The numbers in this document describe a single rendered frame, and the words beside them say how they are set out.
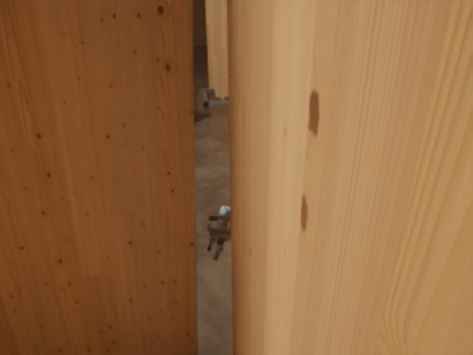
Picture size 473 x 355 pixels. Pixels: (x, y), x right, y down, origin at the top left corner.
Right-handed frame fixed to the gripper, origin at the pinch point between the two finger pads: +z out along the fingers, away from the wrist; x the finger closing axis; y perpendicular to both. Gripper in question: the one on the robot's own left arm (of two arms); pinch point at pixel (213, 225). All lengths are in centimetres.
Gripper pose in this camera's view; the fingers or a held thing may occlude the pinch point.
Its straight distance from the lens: 173.7
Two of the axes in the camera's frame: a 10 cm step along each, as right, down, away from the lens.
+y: 0.2, -9.0, -4.3
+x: 0.5, 4.3, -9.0
